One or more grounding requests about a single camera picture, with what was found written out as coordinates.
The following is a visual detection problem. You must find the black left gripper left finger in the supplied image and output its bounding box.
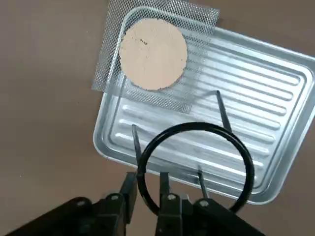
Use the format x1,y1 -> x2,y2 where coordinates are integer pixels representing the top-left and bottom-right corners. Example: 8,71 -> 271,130
0,171 -> 138,236

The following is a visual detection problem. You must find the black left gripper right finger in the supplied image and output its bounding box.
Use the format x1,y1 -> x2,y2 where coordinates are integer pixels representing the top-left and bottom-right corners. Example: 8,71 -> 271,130
155,171 -> 267,236

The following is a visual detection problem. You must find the black metal tripod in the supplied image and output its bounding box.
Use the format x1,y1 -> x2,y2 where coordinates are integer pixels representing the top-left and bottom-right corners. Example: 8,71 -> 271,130
131,90 -> 254,214

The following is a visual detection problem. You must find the ribbed metal tray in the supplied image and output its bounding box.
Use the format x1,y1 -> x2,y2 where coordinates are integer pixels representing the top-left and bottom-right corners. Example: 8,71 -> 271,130
93,7 -> 315,206

